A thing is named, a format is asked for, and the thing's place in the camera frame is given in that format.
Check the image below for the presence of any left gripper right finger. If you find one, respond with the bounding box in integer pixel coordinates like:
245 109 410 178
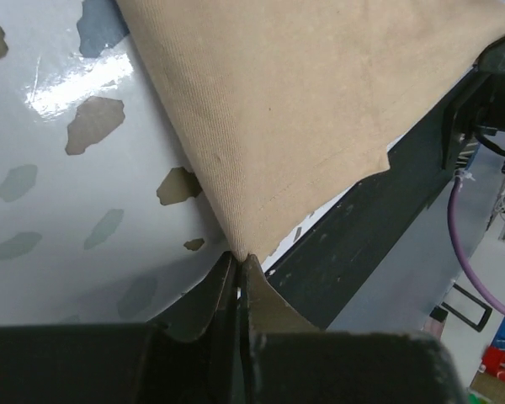
240 255 469 403

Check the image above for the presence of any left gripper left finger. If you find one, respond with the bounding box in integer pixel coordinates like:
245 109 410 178
0 252 238 403

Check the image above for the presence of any beige t shirt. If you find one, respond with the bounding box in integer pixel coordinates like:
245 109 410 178
119 1 505 259

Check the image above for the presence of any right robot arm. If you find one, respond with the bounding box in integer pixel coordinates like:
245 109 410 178
442 35 505 170

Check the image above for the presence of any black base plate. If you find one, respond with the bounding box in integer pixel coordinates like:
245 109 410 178
268 72 491 332

